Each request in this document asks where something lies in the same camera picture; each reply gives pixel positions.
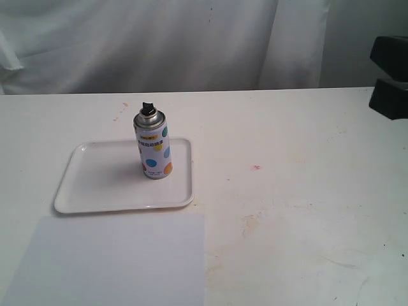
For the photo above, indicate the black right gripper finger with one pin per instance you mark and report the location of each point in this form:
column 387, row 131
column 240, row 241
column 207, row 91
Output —
column 389, row 98
column 390, row 54

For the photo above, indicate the white dotted spray can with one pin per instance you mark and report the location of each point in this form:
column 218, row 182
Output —
column 151, row 130

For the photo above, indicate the white paper sheet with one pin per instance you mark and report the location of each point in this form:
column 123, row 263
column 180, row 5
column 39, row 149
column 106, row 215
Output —
column 141, row 259

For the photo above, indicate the white plastic tray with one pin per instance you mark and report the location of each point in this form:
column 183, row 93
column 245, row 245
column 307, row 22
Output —
column 107, row 176

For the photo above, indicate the white backdrop curtain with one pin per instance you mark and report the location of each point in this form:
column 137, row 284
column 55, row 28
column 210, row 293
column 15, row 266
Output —
column 64, row 47

